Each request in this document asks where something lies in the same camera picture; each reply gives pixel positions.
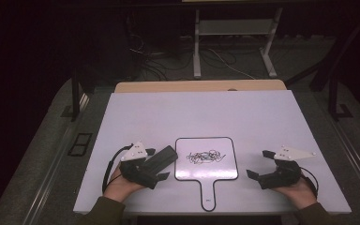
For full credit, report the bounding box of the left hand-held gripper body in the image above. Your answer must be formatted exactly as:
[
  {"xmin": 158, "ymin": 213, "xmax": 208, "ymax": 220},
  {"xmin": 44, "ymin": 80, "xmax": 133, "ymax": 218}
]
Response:
[{"xmin": 119, "ymin": 141, "xmax": 161, "ymax": 190}]

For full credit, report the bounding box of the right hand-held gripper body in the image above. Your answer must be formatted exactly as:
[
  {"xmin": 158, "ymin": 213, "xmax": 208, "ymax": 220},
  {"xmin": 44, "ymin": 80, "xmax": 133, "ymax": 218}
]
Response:
[{"xmin": 257, "ymin": 144, "xmax": 317, "ymax": 190}]

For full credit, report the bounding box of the black board eraser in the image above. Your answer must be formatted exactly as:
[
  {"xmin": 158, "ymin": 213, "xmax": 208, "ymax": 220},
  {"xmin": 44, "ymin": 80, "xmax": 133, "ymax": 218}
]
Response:
[{"xmin": 142, "ymin": 144, "xmax": 179, "ymax": 176}]

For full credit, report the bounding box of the person's left hand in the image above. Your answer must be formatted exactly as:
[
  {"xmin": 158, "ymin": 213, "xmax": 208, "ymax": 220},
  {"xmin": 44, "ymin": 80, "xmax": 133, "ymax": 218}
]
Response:
[{"xmin": 103, "ymin": 165, "xmax": 145, "ymax": 203}]

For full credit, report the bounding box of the person's right hand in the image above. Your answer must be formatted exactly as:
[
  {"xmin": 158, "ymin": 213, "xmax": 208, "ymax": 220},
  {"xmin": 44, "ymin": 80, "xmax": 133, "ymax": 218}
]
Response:
[{"xmin": 271, "ymin": 176, "xmax": 319, "ymax": 211}]

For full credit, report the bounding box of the black metal stand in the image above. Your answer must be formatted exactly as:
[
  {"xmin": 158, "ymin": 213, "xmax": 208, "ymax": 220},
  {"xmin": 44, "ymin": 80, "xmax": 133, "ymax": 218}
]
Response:
[
  {"xmin": 327, "ymin": 73, "xmax": 354, "ymax": 122},
  {"xmin": 60, "ymin": 66, "xmax": 90, "ymax": 123}
]

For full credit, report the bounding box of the white metal stand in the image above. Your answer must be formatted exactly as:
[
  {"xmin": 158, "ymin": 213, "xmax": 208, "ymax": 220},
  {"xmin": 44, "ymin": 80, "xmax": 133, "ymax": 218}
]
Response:
[{"xmin": 192, "ymin": 7, "xmax": 284, "ymax": 80}]

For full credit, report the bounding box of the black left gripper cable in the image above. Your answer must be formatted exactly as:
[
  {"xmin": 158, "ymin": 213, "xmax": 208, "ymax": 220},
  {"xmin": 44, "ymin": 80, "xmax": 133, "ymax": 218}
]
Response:
[{"xmin": 101, "ymin": 143, "xmax": 135, "ymax": 195}]

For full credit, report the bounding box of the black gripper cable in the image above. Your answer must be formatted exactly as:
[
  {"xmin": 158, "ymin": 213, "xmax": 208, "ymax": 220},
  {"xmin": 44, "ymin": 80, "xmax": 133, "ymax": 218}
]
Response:
[
  {"xmin": 299, "ymin": 166, "xmax": 320, "ymax": 199},
  {"xmin": 101, "ymin": 143, "xmax": 135, "ymax": 195}
]

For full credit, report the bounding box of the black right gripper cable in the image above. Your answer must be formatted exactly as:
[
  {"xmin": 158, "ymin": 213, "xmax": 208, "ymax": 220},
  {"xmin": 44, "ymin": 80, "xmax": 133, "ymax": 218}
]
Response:
[{"xmin": 299, "ymin": 166, "xmax": 320, "ymax": 199}]

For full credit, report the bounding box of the small whiteboard with handle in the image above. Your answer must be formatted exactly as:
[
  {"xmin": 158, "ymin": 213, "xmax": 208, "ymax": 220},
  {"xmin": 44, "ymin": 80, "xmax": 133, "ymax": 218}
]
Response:
[{"xmin": 173, "ymin": 136, "xmax": 240, "ymax": 213}]

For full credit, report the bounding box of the aluminium floor rail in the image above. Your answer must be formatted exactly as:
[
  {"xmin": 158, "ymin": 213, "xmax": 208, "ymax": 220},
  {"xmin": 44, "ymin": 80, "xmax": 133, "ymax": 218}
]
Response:
[
  {"xmin": 330, "ymin": 118, "xmax": 360, "ymax": 203},
  {"xmin": 21, "ymin": 93, "xmax": 92, "ymax": 225}
]

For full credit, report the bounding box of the tangle of floor cables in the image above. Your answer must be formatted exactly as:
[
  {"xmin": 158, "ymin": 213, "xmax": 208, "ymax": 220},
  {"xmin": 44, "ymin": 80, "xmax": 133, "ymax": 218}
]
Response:
[{"xmin": 127, "ymin": 31, "xmax": 258, "ymax": 82}]

